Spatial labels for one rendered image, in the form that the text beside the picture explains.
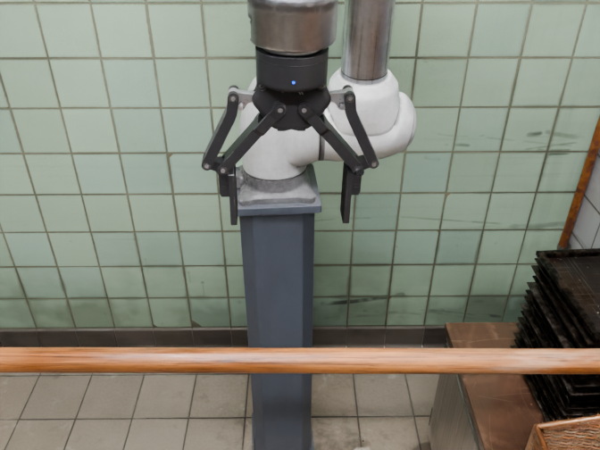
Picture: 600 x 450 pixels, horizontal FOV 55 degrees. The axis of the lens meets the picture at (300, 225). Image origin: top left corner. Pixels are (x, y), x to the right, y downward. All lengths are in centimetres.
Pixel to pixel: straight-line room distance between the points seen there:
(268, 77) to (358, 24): 61
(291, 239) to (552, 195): 105
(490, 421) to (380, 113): 75
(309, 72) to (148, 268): 166
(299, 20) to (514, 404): 117
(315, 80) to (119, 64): 127
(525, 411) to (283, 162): 82
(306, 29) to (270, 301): 104
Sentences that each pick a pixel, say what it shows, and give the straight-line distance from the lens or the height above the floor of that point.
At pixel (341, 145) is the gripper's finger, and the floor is 142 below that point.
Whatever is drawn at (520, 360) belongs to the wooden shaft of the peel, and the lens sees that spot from 74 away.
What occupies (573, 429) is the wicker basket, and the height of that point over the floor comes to 74.
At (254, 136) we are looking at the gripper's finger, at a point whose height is 144.
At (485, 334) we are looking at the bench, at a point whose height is 58.
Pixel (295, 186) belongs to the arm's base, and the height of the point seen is 103.
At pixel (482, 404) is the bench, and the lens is 151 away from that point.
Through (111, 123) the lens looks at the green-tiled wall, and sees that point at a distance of 191.
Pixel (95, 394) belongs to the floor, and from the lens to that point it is 234.
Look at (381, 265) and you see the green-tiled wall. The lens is 214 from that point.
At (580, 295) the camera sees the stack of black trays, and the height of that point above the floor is 90.
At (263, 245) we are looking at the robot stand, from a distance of 140.
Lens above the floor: 171
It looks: 34 degrees down
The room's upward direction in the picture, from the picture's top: straight up
